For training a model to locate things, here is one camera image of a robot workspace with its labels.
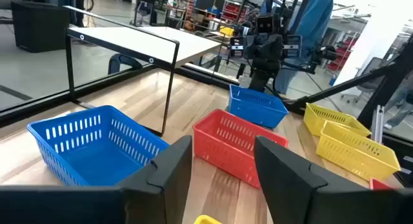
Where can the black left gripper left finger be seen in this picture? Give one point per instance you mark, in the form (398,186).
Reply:
(155,191)

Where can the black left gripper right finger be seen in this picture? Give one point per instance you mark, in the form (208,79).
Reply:
(290,191)

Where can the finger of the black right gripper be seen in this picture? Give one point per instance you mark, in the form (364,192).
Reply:
(292,46)
(237,47)

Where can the yellow plastic slotted basket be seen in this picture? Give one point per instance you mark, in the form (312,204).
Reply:
(348,156)
(206,220)
(335,117)

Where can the blue plastic slotted basket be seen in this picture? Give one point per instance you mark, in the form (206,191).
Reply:
(255,111)
(96,159)

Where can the red plastic slotted basket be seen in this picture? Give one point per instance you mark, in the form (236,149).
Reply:
(377,185)
(226,143)

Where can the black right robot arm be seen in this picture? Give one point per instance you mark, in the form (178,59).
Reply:
(263,75)

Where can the black-framed small shelf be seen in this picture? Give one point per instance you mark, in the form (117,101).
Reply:
(145,43)

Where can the yellow box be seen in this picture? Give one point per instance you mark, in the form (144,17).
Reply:
(226,31)

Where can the person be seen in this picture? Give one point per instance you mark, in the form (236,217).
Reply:
(401,111)
(313,24)

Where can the red bin rack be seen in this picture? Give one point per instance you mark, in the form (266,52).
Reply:
(232,9)
(342,53)

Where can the blue bottle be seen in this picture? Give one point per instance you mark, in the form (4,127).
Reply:
(333,80)

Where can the grey office chair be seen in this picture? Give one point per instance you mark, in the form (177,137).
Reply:
(376,70)

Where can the silver aluminium bar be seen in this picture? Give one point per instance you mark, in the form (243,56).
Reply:
(377,127)

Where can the black chair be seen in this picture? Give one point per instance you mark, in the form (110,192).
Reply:
(124,57)

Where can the black cabinet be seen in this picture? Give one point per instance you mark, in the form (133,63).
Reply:
(38,25)

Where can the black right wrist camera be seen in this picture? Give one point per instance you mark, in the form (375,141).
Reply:
(265,24)

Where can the black metal rig frame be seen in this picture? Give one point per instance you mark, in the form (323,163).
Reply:
(338,86)

